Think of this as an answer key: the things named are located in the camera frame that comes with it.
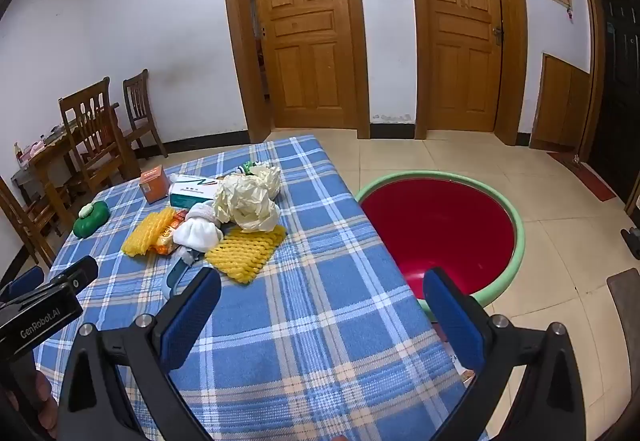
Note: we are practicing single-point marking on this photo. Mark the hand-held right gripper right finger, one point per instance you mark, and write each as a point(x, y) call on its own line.
point(452, 321)

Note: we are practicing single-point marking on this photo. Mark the yellow foam fruit net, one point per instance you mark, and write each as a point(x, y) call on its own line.
point(145, 233)
point(245, 253)

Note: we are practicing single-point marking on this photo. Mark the large cream paper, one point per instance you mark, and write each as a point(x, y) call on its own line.
point(245, 206)

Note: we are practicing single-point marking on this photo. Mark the small cream paper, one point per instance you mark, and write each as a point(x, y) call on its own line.
point(270, 178)

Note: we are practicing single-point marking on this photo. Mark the white gloves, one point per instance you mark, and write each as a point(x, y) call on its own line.
point(197, 231)

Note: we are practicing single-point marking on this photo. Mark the small orange box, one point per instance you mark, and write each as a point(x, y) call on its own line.
point(155, 186)

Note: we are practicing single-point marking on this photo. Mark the dark metal door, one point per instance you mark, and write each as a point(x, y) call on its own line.
point(617, 96)

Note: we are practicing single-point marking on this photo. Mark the dark shoe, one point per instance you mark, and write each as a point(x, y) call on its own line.
point(631, 243)

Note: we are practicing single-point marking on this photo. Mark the person's left hand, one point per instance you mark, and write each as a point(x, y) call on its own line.
point(44, 401)

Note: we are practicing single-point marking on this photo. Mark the open wooden door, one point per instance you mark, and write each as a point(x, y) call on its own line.
point(300, 46)

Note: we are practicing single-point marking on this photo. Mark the wooden dining table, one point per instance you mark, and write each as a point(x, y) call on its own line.
point(47, 161)

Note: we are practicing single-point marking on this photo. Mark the orange snack packet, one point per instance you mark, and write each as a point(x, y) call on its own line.
point(167, 237)

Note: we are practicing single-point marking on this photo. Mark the small clear bottle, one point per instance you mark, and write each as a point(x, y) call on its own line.
point(18, 155)

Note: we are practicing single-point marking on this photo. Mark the white and green box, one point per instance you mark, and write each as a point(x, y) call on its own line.
point(192, 191)

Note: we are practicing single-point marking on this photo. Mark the wooden wall cabinet panel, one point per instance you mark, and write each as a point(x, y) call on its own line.
point(560, 106)

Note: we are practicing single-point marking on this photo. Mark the pink packet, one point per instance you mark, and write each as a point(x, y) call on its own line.
point(37, 148)

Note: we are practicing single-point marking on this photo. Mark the wooden dining chair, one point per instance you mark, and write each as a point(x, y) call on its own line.
point(97, 131)
point(137, 106)
point(25, 216)

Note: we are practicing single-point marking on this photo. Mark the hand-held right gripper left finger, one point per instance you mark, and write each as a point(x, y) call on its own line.
point(192, 316)

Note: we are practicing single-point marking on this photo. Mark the blue plaid tablecloth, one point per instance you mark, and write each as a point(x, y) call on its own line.
point(310, 296)

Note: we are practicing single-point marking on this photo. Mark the red basin with green rim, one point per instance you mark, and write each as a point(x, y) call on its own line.
point(440, 221)

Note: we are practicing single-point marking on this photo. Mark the closed wooden door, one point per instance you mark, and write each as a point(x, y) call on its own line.
point(462, 46)

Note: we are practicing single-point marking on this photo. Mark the teal and white plastic tool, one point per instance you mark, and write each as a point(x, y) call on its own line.
point(175, 273)

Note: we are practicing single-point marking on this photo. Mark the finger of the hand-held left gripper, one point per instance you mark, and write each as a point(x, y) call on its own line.
point(77, 273)
point(22, 282)

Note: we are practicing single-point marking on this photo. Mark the green clover-shaped container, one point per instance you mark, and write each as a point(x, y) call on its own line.
point(92, 221)

